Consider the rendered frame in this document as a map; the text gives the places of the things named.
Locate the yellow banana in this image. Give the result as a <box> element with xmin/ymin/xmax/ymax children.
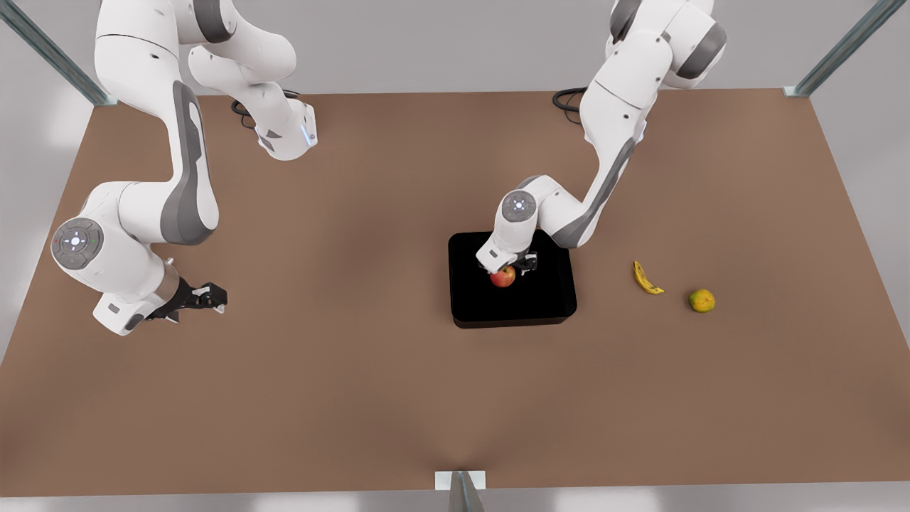
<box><xmin>633</xmin><ymin>261</ymin><xmax>665</xmax><ymax>295</ymax></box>

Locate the silver frame post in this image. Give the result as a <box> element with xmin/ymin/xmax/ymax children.
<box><xmin>435</xmin><ymin>470</ymin><xmax>487</xmax><ymax>512</ymax></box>
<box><xmin>783</xmin><ymin>0</ymin><xmax>910</xmax><ymax>98</ymax></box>
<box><xmin>0</xmin><ymin>0</ymin><xmax>118</xmax><ymax>107</ymax></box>

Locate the black cable loop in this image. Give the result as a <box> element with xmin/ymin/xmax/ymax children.
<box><xmin>552</xmin><ymin>87</ymin><xmax>589</xmax><ymax>126</ymax></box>
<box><xmin>231</xmin><ymin>90</ymin><xmax>301</xmax><ymax>130</ymax></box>

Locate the black square tray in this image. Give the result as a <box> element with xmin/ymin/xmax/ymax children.
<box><xmin>448</xmin><ymin>229</ymin><xmax>577</xmax><ymax>329</ymax></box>

